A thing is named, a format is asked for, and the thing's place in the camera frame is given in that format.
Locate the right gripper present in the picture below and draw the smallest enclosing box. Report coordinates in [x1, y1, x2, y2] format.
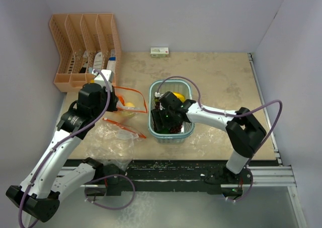
[151, 107, 180, 132]

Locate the yellow apple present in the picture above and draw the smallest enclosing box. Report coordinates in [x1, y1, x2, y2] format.
[124, 102, 136, 110]

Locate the green lime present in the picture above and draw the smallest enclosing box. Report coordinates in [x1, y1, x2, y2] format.
[160, 128, 171, 134]

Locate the clear zip top bag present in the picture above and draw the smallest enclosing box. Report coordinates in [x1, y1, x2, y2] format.
[114, 87, 148, 118]

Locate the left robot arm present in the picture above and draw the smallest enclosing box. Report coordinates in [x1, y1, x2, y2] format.
[6, 82, 118, 227]

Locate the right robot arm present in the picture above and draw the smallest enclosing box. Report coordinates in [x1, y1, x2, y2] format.
[151, 91, 267, 183]

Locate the yellow banana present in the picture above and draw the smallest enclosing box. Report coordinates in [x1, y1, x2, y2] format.
[173, 92, 186, 102]

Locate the dark grape bunch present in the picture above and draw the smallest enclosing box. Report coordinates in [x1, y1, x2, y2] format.
[151, 103, 183, 134]

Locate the light blue plastic basket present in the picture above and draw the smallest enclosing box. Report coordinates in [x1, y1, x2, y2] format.
[148, 79, 195, 144]

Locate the white blue box in organizer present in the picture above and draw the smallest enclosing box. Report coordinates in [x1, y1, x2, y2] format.
[106, 49, 116, 73]

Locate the white bottle in organizer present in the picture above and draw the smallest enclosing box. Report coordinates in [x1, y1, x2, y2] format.
[93, 52, 104, 70]

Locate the green white small box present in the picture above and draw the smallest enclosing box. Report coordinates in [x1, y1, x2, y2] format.
[150, 47, 169, 58]

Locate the pink desk organizer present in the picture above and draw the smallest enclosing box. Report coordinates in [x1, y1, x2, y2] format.
[49, 13, 122, 93]

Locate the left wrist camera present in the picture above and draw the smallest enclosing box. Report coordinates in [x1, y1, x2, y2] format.
[91, 69, 114, 88]

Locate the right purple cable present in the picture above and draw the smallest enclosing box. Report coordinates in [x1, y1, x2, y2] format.
[155, 75, 283, 203]

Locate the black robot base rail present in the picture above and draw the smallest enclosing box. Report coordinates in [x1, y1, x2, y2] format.
[50, 159, 277, 196]

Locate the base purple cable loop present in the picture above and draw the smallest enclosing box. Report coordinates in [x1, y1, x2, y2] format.
[84, 174, 136, 211]

